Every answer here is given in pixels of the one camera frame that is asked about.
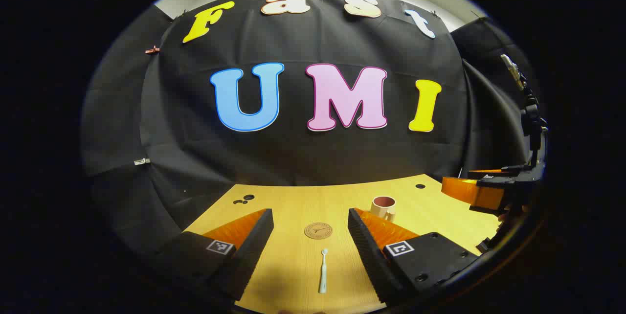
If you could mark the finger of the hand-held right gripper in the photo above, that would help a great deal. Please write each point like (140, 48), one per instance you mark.
(491, 174)
(472, 191)

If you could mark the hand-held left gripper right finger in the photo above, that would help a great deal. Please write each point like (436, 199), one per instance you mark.
(367, 255)

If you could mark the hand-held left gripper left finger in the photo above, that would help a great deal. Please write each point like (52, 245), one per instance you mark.
(254, 250)

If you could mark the white toothbrush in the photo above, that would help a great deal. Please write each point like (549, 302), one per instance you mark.
(323, 275)

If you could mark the beige cup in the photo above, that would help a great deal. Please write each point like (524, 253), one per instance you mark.
(382, 209)

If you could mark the round cork coaster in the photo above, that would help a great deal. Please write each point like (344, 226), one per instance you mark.
(318, 231)

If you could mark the wooden desktop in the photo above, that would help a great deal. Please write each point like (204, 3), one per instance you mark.
(293, 206)

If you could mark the black backdrop cloth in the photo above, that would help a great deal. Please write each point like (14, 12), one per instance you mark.
(303, 157)

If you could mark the silver cloth clip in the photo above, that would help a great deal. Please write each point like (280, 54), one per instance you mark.
(142, 161)

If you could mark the copper cloth clip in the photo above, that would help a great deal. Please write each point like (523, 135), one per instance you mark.
(152, 50)

